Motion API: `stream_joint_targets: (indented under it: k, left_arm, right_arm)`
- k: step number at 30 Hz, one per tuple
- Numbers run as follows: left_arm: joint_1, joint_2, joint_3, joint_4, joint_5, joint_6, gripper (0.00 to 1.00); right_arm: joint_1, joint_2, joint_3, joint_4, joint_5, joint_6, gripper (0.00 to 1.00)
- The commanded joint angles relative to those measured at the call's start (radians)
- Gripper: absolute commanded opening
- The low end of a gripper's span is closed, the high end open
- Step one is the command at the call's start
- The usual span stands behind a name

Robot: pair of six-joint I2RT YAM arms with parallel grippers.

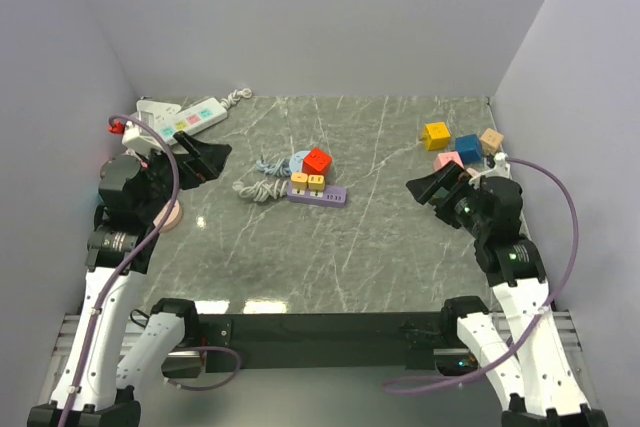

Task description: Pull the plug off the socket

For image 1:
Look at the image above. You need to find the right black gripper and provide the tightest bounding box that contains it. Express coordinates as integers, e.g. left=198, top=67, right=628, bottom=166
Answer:
left=405, top=159, right=489, bottom=236

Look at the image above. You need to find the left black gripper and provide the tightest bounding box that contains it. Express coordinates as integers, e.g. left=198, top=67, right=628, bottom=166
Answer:
left=137, top=129, right=231, bottom=219

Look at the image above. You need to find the purple power strip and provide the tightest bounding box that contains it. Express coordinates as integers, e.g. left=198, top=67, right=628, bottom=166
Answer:
left=286, top=184, right=347, bottom=208

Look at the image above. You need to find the orange plug adapter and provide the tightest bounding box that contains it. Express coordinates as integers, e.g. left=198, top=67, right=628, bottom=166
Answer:
left=307, top=174, right=326, bottom=192
left=290, top=172, right=309, bottom=193

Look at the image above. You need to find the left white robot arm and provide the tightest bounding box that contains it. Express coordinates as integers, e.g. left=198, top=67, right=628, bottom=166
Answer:
left=27, top=132, right=232, bottom=426

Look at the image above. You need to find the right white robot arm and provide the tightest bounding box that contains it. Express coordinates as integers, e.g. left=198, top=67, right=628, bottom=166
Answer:
left=406, top=154, right=608, bottom=426

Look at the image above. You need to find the pink cube socket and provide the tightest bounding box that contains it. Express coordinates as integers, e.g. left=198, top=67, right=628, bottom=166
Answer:
left=433, top=151, right=464, bottom=171

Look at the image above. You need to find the yellow cube socket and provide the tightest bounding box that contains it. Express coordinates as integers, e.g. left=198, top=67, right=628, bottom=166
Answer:
left=422, top=121, right=451, bottom=151

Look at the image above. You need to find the blue cube socket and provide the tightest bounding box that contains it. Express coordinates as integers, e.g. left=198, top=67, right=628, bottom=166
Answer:
left=455, top=134, right=484, bottom=164

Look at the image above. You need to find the white triangle socket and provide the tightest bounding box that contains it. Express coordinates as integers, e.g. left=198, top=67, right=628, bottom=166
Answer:
left=134, top=98, right=182, bottom=130

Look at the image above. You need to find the tan cube socket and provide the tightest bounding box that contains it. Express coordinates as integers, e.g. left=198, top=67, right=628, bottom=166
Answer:
left=479, top=128, right=504, bottom=155

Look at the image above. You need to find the pink round socket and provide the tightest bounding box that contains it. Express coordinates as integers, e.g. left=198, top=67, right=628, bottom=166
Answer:
left=153, top=200, right=183, bottom=233

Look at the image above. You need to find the blue round socket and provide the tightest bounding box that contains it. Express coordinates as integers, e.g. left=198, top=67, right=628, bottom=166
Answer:
left=288, top=150, right=310, bottom=177

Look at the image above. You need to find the red cube socket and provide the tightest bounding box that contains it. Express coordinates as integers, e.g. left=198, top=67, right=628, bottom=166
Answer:
left=302, top=147, right=333, bottom=176

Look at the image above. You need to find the long white power strip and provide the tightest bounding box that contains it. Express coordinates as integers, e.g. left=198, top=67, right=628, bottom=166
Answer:
left=156, top=97, right=228, bottom=145

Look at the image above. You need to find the black base crossbar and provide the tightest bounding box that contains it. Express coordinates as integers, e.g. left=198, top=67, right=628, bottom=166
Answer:
left=200, top=312, right=462, bottom=369

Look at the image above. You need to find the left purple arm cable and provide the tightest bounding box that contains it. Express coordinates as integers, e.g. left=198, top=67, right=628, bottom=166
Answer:
left=57, top=113, right=241, bottom=427

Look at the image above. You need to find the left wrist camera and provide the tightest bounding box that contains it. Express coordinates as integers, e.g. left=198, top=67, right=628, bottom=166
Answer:
left=108, top=119, right=161, bottom=156

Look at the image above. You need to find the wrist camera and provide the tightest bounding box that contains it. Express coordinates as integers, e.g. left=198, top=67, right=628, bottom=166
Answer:
left=108, top=119, right=161, bottom=156
left=466, top=152, right=511, bottom=182

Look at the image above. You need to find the white braided cable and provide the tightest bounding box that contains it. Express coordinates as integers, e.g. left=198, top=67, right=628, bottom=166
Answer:
left=222, top=88, right=254, bottom=109

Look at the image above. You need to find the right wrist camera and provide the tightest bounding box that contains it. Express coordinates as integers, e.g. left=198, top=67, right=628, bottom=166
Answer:
left=466, top=152, right=511, bottom=182

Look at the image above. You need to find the white coiled strip cable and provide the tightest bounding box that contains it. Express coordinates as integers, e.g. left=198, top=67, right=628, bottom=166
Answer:
left=232, top=178, right=291, bottom=203

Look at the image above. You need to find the aluminium frame rail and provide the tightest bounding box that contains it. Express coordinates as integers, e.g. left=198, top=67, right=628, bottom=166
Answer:
left=53, top=312, right=581, bottom=357

